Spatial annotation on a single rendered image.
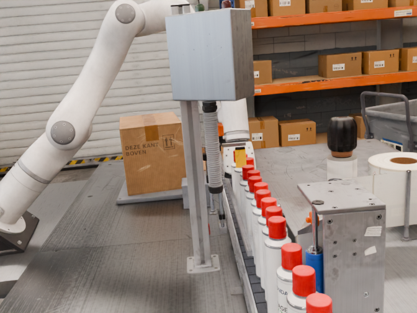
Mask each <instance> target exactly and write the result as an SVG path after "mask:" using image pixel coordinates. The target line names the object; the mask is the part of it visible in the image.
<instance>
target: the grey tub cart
mask: <svg viewBox="0 0 417 313"><path fill-rule="evenodd" d="M365 95H371V96H383V97H390V98H401V99H403V100H404V101H403V102H396V103H391V104H385V105H381V106H374V107H367V108H365V102H364V96H365ZM361 107H362V110H361V114H362V118H363V121H364V124H365V134H364V138H365V139H373V138H375V139H377V140H379V141H381V142H383V143H385V144H387V145H389V146H391V147H393V148H395V149H397V150H399V151H401V152H411V153H417V99H414V100H408V98H407V97H406V96H404V95H402V94H390V93H377V92H370V91H364V92H363V93H362V94H361ZM365 115H366V116H367V118H366V116H365Z"/></svg>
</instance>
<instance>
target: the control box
mask: <svg viewBox="0 0 417 313"><path fill-rule="evenodd" d="M165 23H166V35H167V41H168V54H169V66H170V74H171V86H172V92H173V100H174V101H238V100H240V99H244V98H248V97H250V96H254V94H255V92H254V67H253V43H252V30H251V11H250V9H236V8H228V9H218V10H212V11H202V12H193V13H187V14H178V15H172V16H166V17H165Z"/></svg>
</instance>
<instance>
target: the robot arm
mask: <svg viewBox="0 0 417 313"><path fill-rule="evenodd" d="M176 4H189V3H188V2H187V1H186V0H150V1H148V2H144V3H142V4H137V3H136V2H134V1H132V0H118V1H116V2H114V3H113V5H112V6H111V7H110V9H109V11H108V12H107V14H106V16H105V18H104V20H103V23H102V25H101V28H100V31H99V34H98V36H97V39H96V42H95V44H94V47H93V49H92V52H91V54H90V56H89V58H88V59H87V62H86V63H85V65H84V67H83V69H82V71H81V73H80V75H79V76H78V78H77V80H76V81H75V83H74V85H73V86H72V87H71V89H70V90H69V91H68V93H67V95H66V96H65V97H64V98H63V100H62V101H61V102H60V104H59V105H58V107H57V108H56V109H55V111H54V112H53V114H52V115H51V117H50V118H49V120H48V122H47V126H46V131H45V132H44V133H43V134H42V135H41V136H40V137H39V138H38V139H37V140H36V141H35V142H34V143H33V144H32V145H31V146H30V147H29V148H28V149H27V150H26V151H25V153H24V154H23V155H22V156H21V157H20V158H19V160H18V161H17V162H16V163H15V165H14V166H13V167H12V168H11V169H10V170H9V172H8V173H7V174H6V175H5V177H3V179H2V180H1V181H0V232H4V233H6V234H11V235H18V234H21V233H22V232H23V231H24V230H25V221H24V219H23V217H22V215H23V214H24V212H25V211H26V210H27V209H28V208H29V207H30V206H31V205H32V203H33V202H34V201H35V200H36V198H38V196H39V195H40V194H41V193H42V191H43V190H44V189H45V188H46V187H47V186H48V185H49V183H50V182H51V181H52V180H53V178H54V177H55V176H56V175H57V174H58V173H59V172H60V170H61V169H62V168H63V167H64V166H65V165H66V164H67V162H69V161H70V159H72V157H73V156H74V155H75V154H76V153H77V152H78V150H79V149H80V148H81V147H82V146H83V145H84V144H85V143H86V141H87V140H88V138H89V137H90V136H91V133H92V120H93V118H94V116H95V115H96V112H97V110H98V108H99V107H100V105H101V103H102V101H103V100H104V98H105V96H106V94H107V93H108V91H109V89H110V87H111V86H112V83H113V82H114V79H115V78H116V76H117V74H118V72H119V70H120V68H121V66H122V64H123V62H124V60H125V57H126V56H127V53H128V50H129V48H130V46H131V44H132V42H133V39H134V38H135V37H142V36H146V35H151V34H155V33H158V32H164V31H166V23H165V17H166V16H171V5H176ZM216 102H217V104H216V105H217V119H218V123H222V124H223V131H224V136H223V139H225V140H226V143H234V142H246V145H245V146H237V147H245V149H246V154H248V157H252V158H254V169H255V170H256V161H255V156H254V150H253V145H252V143H251V142H249V139H250V136H249V125H248V113H247V106H246V98H244V99H240V100H238V101H221V103H220V101H216ZM234 150H235V147H224V148H223V161H224V170H225V175H224V177H225V178H228V179H232V176H231V164H232V163H233V162H234V161H233V151H234Z"/></svg>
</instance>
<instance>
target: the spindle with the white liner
mask: <svg viewBox="0 0 417 313"><path fill-rule="evenodd" d="M327 142H328V148H329V149H330V150H331V154H330V155H328V156H327V181H328V180H329V179H333V178H339V179H341V178H353V177H357V156H356V155H354V154H353V150H354V149H355V148H356V147H357V124H356V121H355V119H354V118H353V117H349V116H337V117H332V118H331V119H330V120H329V122H328V125H327Z"/></svg>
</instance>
